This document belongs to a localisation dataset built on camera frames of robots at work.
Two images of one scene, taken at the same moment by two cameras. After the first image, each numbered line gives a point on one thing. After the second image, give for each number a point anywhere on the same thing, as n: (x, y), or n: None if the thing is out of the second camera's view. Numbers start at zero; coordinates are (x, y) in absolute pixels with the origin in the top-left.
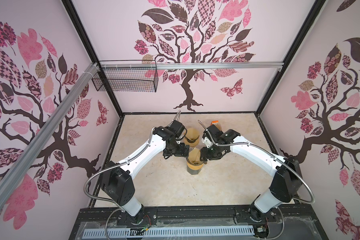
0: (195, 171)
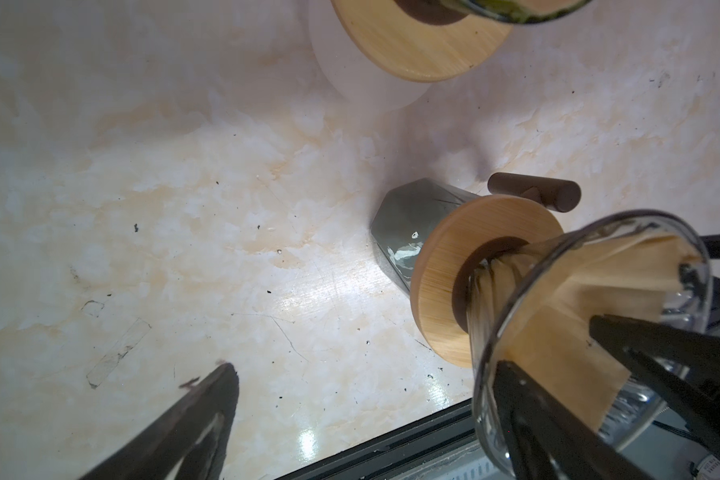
0: (401, 216)
